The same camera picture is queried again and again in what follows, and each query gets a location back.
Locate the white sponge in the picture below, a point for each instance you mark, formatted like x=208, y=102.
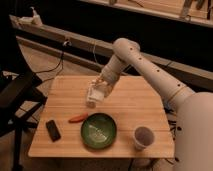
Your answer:
x=94, y=95

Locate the black chair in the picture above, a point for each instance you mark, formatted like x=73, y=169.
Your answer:
x=15, y=93

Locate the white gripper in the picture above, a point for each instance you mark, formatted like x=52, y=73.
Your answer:
x=100, y=85

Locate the orange carrot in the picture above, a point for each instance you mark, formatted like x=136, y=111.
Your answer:
x=78, y=118

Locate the green bowl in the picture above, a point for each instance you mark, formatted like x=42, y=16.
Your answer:
x=98, y=131

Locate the wooden table board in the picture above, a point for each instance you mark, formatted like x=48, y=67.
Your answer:
x=131, y=104

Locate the black phone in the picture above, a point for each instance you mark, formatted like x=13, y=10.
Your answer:
x=53, y=130

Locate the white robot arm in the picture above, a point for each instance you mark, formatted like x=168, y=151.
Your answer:
x=194, y=126

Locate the white spray bottle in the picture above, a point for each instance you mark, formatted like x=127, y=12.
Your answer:
x=36, y=17

